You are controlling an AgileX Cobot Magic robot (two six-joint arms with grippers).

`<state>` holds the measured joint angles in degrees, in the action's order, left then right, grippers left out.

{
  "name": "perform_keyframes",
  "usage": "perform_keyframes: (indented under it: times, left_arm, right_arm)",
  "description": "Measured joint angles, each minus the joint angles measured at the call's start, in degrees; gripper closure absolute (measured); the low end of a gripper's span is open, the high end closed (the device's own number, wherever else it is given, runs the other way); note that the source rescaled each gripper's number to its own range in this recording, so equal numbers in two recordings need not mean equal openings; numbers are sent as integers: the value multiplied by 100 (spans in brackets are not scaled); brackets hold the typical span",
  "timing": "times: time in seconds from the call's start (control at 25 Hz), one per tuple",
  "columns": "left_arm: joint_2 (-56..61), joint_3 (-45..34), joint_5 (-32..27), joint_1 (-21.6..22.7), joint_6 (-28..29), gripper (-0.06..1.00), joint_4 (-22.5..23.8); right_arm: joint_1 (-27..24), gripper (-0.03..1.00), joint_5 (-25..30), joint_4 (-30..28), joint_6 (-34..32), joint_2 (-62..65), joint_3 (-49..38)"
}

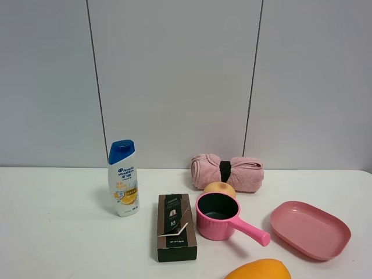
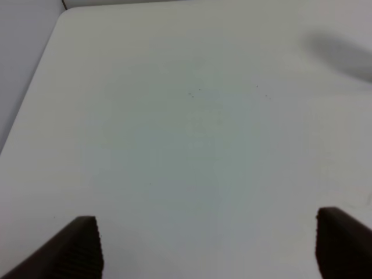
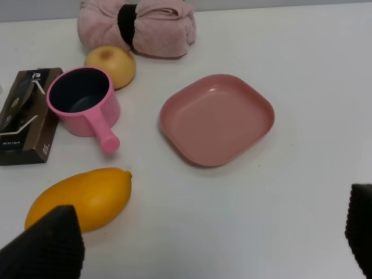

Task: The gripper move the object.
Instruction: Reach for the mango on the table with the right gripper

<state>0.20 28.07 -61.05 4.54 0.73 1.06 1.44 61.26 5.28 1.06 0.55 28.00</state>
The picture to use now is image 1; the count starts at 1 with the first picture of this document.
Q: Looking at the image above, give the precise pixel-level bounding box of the white blue shampoo bottle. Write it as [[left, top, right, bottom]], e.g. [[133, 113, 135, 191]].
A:
[[108, 139, 140, 217]]

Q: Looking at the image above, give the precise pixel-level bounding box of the pink oval plate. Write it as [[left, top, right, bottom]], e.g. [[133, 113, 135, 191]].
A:
[[270, 201, 352, 261]]

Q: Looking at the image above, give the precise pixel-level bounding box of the pink saucepan with handle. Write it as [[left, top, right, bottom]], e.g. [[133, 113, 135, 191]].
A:
[[195, 192, 271, 246]]

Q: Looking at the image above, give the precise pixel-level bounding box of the peach coloured fruit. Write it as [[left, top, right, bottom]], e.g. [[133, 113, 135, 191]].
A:
[[203, 182, 237, 198]]

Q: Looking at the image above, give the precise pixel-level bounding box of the dark brown capsule box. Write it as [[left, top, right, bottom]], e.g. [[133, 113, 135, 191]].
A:
[[157, 194, 198, 262]]

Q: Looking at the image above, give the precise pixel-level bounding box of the rolled pink towel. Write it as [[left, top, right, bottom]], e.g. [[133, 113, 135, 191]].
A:
[[191, 153, 264, 192]]

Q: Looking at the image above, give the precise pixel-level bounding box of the orange yellow mango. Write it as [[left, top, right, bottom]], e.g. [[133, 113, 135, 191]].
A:
[[226, 259, 291, 279]]

